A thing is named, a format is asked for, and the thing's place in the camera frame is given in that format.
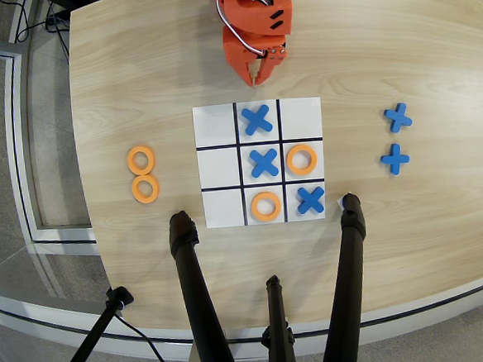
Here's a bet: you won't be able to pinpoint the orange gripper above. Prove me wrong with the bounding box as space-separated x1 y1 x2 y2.
221 20 291 88

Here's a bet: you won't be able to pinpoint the orange foam ring piece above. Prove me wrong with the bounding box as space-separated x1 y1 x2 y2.
284 141 321 177
126 144 159 178
130 173 162 205
249 190 284 224

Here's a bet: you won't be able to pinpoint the blue foam cross piece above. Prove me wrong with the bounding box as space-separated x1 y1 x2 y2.
382 101 414 136
248 147 282 179
295 185 328 217
240 102 275 138
378 142 413 178

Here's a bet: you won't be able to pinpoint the white tic-tac-toe paper board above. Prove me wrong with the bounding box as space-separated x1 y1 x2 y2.
191 95 331 231

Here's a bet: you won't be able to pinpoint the small white sticker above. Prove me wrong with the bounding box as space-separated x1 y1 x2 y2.
334 192 355 211

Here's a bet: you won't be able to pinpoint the short black tripod leg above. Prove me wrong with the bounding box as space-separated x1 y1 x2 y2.
256 273 299 362

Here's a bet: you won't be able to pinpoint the thin black stand pole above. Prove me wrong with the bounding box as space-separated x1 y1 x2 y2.
45 284 140 362

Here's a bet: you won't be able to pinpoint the black floor cables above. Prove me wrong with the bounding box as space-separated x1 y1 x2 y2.
4 0 72 61

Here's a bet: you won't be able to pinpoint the grey metal partition frame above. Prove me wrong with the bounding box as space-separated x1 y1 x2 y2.
0 28 102 262

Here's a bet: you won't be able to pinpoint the black stand cable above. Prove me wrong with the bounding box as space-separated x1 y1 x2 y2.
112 309 173 362

